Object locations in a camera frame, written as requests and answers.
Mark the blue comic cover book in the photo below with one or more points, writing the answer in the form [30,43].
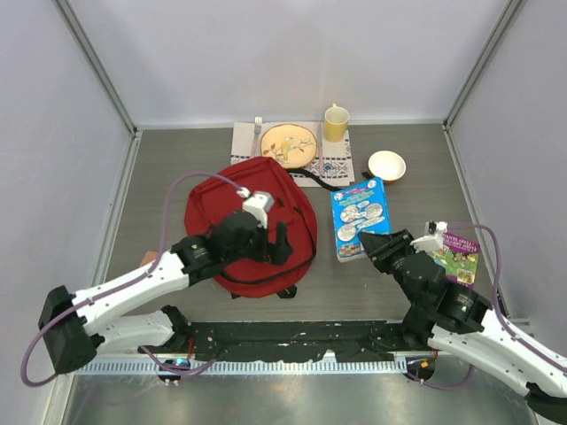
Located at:
[358,208]

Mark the white slotted cable duct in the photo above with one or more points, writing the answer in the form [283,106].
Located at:
[326,366]

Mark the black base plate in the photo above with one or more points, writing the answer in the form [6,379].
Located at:
[291,341]

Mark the white orange bowl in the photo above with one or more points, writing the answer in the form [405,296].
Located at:
[387,165]

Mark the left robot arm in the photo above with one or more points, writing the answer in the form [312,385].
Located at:
[71,323]

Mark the yellow mug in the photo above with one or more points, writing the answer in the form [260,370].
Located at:
[336,119]

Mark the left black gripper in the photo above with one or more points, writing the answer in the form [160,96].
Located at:
[275,252]

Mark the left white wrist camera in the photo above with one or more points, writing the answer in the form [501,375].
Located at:
[258,204]

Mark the pink handled fork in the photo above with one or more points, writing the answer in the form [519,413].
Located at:
[256,135]

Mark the pink handled knife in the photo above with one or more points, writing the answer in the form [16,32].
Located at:
[320,146]

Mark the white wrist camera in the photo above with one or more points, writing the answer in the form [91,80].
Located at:
[433,238]
[258,204]

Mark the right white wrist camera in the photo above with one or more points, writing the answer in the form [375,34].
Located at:
[433,238]

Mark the red backpack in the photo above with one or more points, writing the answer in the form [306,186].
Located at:
[214,200]

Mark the bird pattern wooden plate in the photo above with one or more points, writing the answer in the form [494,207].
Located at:
[291,145]

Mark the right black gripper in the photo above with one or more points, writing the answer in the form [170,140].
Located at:
[372,241]

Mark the tan leather wallet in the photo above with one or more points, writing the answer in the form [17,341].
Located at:
[149,258]

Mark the purple treehouse book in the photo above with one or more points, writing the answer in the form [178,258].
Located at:
[459,256]

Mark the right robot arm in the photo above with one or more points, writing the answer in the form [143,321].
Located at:
[450,317]

